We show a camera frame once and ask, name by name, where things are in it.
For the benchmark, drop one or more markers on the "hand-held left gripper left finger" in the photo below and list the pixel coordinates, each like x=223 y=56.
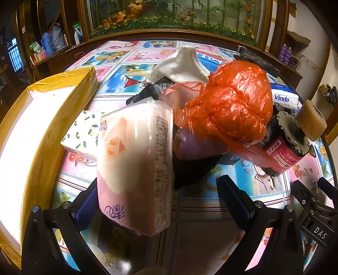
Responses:
x=85 y=209

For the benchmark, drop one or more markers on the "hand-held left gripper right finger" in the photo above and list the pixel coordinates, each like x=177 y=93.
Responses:
x=235 y=203

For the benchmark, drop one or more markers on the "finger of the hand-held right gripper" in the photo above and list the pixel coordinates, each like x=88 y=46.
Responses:
x=330 y=193
x=302 y=195

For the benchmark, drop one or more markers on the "pink rose tissue pack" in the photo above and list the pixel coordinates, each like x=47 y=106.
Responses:
x=132 y=164

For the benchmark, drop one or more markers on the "lemon print tissue box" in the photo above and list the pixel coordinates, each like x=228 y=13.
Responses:
x=81 y=132

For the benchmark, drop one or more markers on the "orange plastic bag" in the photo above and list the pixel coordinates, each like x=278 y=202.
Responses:
x=232 y=105

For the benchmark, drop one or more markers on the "blue tissue pack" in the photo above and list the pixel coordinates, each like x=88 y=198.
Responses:
x=284 y=95

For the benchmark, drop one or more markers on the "black plastic packet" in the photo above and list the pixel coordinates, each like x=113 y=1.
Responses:
x=154 y=90

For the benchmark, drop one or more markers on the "white towel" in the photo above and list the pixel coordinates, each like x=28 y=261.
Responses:
x=182 y=66

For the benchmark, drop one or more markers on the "printed tablecloth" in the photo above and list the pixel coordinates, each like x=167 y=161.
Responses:
x=200 y=227

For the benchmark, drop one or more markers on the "electric motor red label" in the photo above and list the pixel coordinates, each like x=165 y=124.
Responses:
x=285 y=156

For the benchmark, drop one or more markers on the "purple plastic pouch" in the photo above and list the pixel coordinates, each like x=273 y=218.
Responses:
x=195 y=145

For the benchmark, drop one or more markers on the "cork wheel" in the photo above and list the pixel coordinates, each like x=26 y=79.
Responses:
x=311 y=121

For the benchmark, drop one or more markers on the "dark tools on shelf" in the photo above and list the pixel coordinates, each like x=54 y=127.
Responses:
x=330 y=94

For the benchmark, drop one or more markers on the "purple bottles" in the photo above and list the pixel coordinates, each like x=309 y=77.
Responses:
x=285 y=54

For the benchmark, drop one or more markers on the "black plastic device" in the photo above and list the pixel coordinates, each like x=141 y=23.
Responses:
x=256 y=59

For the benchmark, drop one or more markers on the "wooden cabinet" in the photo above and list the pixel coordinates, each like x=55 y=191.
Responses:
x=87 y=50

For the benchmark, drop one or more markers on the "pink box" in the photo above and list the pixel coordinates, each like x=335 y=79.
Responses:
x=38 y=56

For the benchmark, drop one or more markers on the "window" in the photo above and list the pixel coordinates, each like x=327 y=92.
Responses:
x=14 y=55

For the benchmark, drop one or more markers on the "green packet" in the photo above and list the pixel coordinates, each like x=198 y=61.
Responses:
x=35 y=47

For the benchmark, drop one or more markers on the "white bottle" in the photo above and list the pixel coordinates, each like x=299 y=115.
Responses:
x=76 y=37

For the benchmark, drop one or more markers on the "dark blue thermos jug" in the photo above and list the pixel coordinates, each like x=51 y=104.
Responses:
x=58 y=37

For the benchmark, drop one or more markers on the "fish tank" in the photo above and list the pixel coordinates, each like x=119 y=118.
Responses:
x=171 y=15

